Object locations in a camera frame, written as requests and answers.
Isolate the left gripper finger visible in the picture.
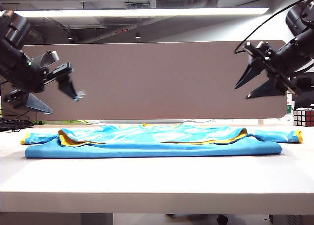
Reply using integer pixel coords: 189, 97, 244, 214
57, 75, 81, 101
24, 92, 53, 115

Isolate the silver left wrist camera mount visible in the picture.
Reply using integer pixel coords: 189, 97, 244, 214
39, 50, 60, 68

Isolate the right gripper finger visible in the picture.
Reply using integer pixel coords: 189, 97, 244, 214
245, 75, 287, 100
235, 55, 267, 90

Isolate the black office chair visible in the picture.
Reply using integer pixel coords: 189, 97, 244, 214
293, 72, 314, 110

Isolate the dark right wrist camera mount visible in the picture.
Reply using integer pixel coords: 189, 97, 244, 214
256, 40, 275, 55

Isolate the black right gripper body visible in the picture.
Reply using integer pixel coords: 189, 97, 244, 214
244, 28, 314, 96

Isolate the green cable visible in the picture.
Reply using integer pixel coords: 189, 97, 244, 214
36, 119, 89, 125

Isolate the long ceiling light strip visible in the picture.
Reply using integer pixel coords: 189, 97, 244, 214
0, 8, 270, 18

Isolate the clear tape wad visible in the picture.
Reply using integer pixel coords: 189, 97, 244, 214
73, 89, 87, 102

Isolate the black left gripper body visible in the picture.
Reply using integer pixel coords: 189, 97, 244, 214
0, 47, 74, 109

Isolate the Rubik's cube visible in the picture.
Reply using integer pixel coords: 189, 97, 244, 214
293, 108, 314, 127

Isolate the brown desk partition panel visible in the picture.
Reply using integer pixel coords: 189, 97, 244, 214
21, 40, 288, 121

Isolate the black cable bundle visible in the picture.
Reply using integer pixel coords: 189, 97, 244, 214
0, 109, 35, 133

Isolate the clear bottle with green label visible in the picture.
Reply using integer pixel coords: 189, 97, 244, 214
285, 92, 294, 118

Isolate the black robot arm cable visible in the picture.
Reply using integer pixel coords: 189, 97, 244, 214
234, 0, 314, 55

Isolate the blue and white soccer jersey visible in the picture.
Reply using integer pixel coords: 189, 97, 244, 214
20, 123, 304, 159

